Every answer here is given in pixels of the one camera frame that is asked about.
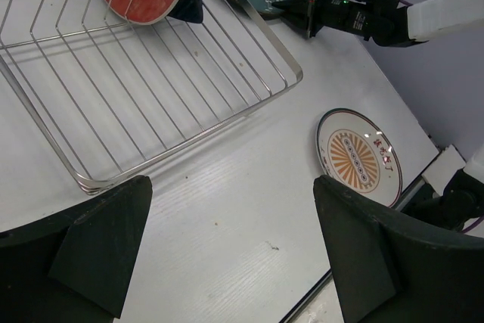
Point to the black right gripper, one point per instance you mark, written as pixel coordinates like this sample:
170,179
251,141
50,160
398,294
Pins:
383,21

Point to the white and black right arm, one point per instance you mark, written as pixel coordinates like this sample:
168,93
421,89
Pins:
417,47

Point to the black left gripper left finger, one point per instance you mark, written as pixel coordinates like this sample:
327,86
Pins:
75,265

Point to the dark blue leaf-shaped plate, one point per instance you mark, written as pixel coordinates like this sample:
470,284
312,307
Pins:
190,11

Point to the silver wire dish rack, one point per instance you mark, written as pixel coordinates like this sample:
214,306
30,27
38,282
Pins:
90,99

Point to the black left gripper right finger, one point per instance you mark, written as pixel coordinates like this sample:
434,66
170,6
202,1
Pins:
390,267

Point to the white plate with orange sunburst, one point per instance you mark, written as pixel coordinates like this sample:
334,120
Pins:
355,151

